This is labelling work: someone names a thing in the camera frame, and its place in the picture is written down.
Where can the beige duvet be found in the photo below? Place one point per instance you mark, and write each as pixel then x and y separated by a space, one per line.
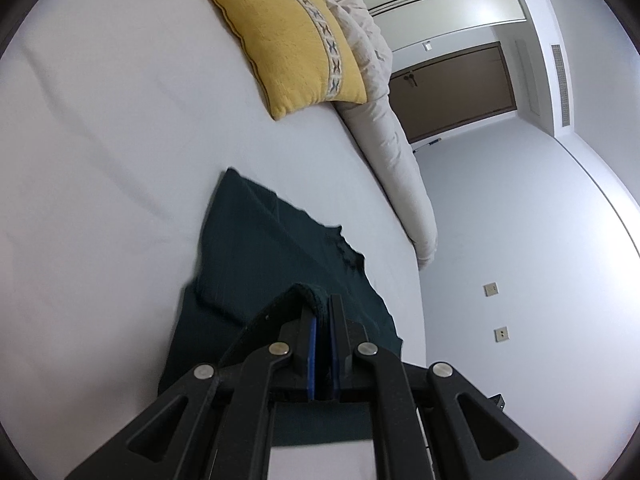
pixel 378 131

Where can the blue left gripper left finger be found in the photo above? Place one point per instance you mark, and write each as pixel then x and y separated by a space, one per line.
pixel 297 372

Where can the beige wall socket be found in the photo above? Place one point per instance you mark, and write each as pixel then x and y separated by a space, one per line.
pixel 501 334
pixel 491 289

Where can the upper beige wall socket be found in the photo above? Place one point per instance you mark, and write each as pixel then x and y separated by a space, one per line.
pixel 491 289

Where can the dark green garment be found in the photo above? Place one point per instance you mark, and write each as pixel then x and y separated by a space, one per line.
pixel 260 263

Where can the lower beige wall socket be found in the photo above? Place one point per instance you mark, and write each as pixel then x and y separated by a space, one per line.
pixel 501 334

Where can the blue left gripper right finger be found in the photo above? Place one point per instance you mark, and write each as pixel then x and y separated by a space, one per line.
pixel 345 335

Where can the white bed sheet mattress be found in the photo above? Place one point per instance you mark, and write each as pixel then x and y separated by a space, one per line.
pixel 118 118

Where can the brown door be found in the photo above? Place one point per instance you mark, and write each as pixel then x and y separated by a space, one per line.
pixel 452 91

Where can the wall air vent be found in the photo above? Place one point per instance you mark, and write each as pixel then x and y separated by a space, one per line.
pixel 562 84

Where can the yellow decorative pillow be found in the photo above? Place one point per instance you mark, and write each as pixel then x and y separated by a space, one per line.
pixel 298 52

